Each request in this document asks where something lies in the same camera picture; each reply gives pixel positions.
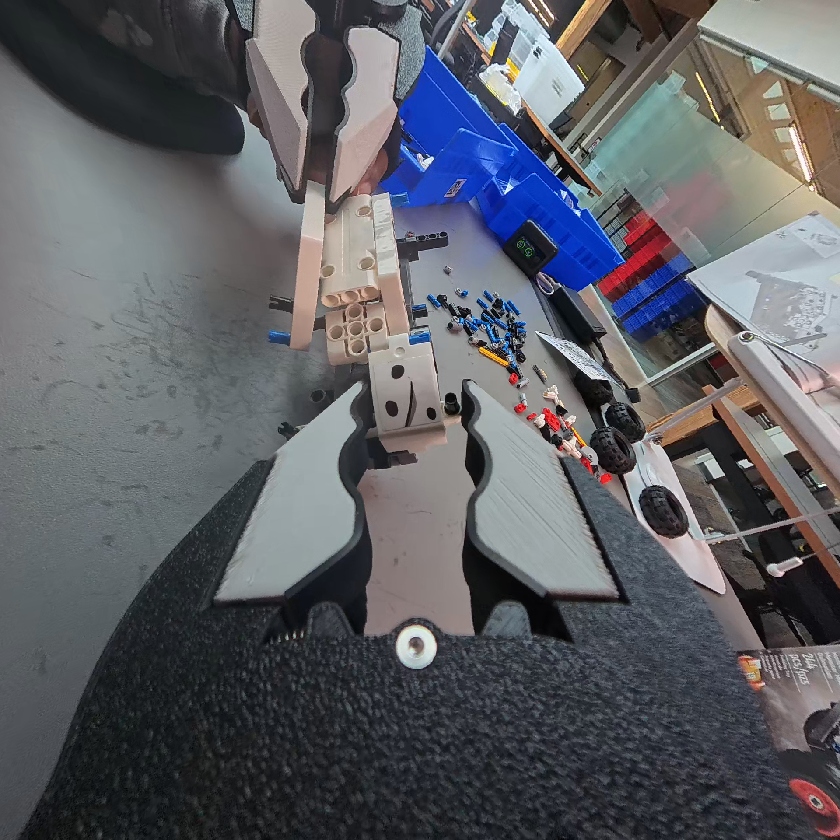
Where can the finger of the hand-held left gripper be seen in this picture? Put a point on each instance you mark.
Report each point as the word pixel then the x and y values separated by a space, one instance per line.
pixel 371 111
pixel 275 98

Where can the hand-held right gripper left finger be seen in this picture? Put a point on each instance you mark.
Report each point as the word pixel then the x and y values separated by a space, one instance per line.
pixel 295 525

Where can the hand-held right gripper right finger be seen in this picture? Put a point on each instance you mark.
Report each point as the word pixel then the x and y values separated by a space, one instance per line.
pixel 538 525

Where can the brick-built truck chassis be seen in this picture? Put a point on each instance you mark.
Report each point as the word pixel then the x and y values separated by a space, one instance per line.
pixel 358 249

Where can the white angled brick beam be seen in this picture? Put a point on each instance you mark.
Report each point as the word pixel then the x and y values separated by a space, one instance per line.
pixel 308 275

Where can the person's left forearm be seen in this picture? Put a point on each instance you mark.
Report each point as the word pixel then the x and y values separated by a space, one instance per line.
pixel 131 65

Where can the grey desk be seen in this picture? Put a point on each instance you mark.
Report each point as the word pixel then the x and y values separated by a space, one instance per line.
pixel 131 328

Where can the person's left hand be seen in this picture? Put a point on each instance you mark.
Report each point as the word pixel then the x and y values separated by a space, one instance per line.
pixel 377 174

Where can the blue bin with tag sticker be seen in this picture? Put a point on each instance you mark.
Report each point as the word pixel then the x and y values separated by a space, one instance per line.
pixel 446 105

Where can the clear plastic bag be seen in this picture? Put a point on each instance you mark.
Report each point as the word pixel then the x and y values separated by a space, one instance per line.
pixel 502 79

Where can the black toy tyre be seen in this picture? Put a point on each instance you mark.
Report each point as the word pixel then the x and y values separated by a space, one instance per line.
pixel 594 392
pixel 625 421
pixel 612 449
pixel 663 512

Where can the pile of red white brick parts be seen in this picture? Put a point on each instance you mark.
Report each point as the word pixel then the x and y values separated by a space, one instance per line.
pixel 558 420

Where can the white storage container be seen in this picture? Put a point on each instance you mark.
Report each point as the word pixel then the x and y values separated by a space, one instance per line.
pixel 548 79

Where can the white document stand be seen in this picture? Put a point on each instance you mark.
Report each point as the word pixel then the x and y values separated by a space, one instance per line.
pixel 689 558

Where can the printed sticker sheet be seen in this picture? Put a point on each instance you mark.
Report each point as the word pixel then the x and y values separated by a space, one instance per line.
pixel 571 354

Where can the yellow brick axle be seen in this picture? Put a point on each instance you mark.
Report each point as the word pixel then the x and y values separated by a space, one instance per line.
pixel 495 356

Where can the black device green display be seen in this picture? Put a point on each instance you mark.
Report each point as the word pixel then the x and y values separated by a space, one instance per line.
pixel 530 248

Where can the black power adapter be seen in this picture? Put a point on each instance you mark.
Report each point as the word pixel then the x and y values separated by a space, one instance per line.
pixel 577 312

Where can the wooden side table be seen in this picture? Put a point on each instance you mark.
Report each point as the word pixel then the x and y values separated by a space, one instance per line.
pixel 741 420

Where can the stack of red blue bins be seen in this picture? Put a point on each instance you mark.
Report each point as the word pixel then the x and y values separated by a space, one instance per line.
pixel 649 289

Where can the toy truck set box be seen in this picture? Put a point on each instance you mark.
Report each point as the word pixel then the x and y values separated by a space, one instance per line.
pixel 800 722

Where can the instruction booklet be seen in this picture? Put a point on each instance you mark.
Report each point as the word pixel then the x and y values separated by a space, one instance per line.
pixel 787 282

